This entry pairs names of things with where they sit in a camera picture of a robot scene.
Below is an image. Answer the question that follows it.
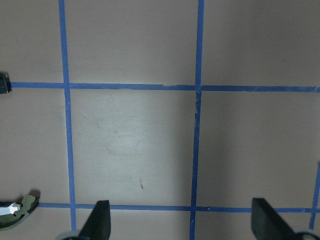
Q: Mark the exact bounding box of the olive curved brake shoe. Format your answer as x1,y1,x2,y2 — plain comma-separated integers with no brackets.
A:
0,190,41,232

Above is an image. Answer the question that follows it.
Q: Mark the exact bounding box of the small black flat plate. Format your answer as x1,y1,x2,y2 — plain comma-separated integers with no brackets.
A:
0,72,12,95

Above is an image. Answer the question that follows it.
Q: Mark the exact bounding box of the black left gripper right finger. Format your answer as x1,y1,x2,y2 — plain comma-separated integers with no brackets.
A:
251,198,300,240

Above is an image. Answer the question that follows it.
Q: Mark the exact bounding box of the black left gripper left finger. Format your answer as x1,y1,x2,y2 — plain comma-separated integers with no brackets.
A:
79,200,111,240

